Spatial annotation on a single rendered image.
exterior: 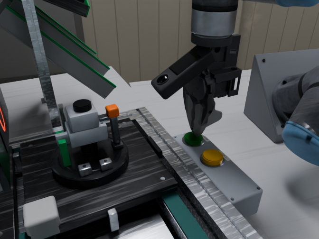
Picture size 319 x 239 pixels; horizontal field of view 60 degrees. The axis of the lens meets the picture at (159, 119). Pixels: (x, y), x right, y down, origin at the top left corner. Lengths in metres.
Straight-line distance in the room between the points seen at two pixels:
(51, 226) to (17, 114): 0.60
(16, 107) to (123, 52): 2.11
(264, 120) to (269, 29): 2.86
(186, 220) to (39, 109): 0.68
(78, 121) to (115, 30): 2.53
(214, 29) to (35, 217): 0.39
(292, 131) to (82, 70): 0.47
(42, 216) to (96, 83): 0.36
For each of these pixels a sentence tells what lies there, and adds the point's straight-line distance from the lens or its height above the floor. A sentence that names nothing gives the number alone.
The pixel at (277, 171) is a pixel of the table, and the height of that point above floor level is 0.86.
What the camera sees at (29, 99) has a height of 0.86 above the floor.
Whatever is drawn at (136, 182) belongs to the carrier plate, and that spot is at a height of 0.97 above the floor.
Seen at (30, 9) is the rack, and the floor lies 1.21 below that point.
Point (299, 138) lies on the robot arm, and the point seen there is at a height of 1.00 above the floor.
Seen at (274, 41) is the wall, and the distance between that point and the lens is 3.75.
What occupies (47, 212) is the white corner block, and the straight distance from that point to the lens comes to 0.45.
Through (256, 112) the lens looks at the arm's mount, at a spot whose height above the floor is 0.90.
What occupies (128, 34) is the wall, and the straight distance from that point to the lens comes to 2.99.
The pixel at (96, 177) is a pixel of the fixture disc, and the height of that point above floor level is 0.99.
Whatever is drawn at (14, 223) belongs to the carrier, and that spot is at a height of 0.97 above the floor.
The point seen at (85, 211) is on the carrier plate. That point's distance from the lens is 0.46.
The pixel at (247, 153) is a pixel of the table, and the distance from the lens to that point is 0.76.
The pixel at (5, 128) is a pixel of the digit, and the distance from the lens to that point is 0.27.
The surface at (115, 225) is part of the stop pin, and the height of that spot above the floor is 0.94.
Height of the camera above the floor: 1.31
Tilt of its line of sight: 32 degrees down
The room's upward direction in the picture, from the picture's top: straight up
